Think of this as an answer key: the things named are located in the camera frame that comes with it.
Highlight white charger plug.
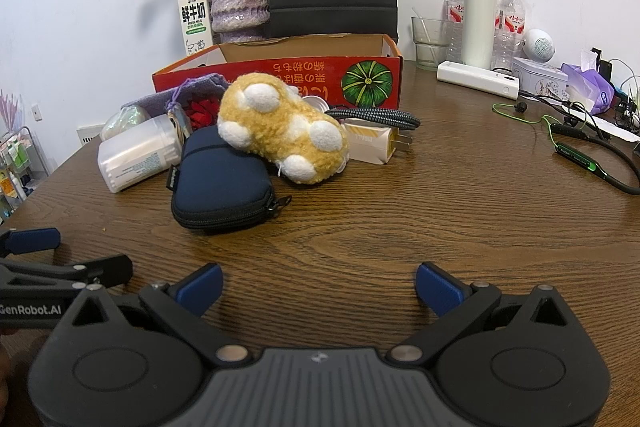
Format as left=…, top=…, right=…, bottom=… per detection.
left=342, top=118, right=415, bottom=165

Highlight navy zip pouch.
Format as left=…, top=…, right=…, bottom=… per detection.
left=170, top=126, right=294, bottom=236

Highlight yellow white-spotted plush toy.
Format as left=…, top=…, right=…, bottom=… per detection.
left=216, top=73, right=351, bottom=185

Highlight small silver can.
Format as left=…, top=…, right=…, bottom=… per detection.
left=300, top=96, right=331, bottom=114

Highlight clear red-label water bottle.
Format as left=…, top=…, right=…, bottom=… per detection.
left=492, top=0, right=527, bottom=72
left=442, top=0, right=469, bottom=65

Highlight clear glass cup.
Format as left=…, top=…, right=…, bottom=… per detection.
left=411, top=16, right=454, bottom=72

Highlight purple drawstring pouch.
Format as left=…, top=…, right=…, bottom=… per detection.
left=120, top=74, right=231, bottom=118

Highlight wire rack with packets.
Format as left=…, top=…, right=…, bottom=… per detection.
left=0, top=89, right=52, bottom=224

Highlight clear cotton swab container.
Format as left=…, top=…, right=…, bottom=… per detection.
left=97, top=114, right=184, bottom=194

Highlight red cardboard box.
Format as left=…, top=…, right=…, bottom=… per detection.
left=151, top=33, right=404, bottom=112

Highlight tangle of cables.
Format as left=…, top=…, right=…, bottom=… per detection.
left=612, top=59, right=640, bottom=134

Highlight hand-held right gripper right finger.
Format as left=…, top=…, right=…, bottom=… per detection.
left=386, top=261, right=584, bottom=369

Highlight white round speaker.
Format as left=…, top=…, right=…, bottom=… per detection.
left=522, top=28, right=556, bottom=62

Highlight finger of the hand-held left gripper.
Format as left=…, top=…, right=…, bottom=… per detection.
left=0, top=254, right=134, bottom=292
left=0, top=228, right=62, bottom=259

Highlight iridescent plastic bag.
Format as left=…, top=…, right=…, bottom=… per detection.
left=100, top=104, right=152, bottom=142

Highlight white power bank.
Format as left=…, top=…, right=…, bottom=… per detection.
left=436, top=60, right=521, bottom=100

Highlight black adapter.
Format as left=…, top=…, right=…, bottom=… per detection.
left=592, top=48, right=614, bottom=80

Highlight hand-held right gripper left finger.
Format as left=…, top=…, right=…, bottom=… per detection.
left=57, top=262, right=255, bottom=369

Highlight white green milk carton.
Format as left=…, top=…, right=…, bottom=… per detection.
left=177, top=0, right=214, bottom=58

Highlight black green neckband earphones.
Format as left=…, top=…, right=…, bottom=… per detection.
left=492, top=102, right=640, bottom=196

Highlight white thermos grey lid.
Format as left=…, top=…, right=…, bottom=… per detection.
left=460, top=0, right=499, bottom=70

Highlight purple tissue pack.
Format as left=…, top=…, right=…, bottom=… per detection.
left=560, top=63, right=616, bottom=116

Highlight black-white braided cable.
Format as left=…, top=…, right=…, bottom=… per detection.
left=324, top=105, right=421, bottom=132

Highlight white paper sheet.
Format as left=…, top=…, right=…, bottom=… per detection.
left=594, top=113, right=640, bottom=144

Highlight purple mottled vase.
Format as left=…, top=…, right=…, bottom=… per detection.
left=207, top=0, right=271, bottom=45

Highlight white printed tin box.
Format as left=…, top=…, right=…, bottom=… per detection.
left=511, top=56, right=570, bottom=100

